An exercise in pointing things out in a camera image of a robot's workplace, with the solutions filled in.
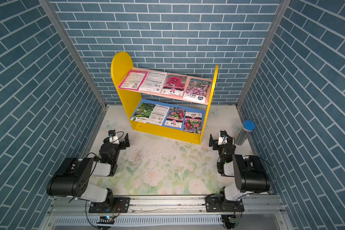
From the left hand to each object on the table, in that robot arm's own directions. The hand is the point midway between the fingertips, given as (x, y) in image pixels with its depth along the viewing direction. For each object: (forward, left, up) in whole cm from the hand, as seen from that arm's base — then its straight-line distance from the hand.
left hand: (123, 134), depth 90 cm
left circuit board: (-43, +1, -14) cm, 46 cm away
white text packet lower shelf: (+13, -21, +4) cm, 25 cm away
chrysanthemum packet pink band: (+10, -33, +5) cm, 35 cm away
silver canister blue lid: (-1, -76, +10) cm, 77 cm away
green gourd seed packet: (+14, -11, +4) cm, 18 cm away
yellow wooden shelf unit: (+23, -31, +5) cm, 39 cm away
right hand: (0, -62, +1) cm, 62 cm away
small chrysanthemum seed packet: (+6, -45, +4) cm, 45 cm away
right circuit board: (-44, -63, -9) cm, 77 cm away
